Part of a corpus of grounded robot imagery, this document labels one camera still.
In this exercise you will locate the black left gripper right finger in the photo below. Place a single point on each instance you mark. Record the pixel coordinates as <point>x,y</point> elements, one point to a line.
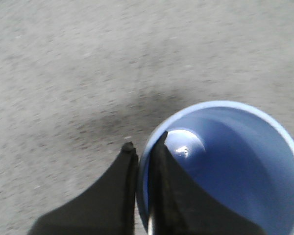
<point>178,206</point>

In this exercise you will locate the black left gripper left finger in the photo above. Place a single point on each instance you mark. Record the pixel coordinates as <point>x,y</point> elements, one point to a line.
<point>105,208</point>

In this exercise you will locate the blue plastic cup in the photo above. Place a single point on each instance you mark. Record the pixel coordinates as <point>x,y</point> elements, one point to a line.
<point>238,154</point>

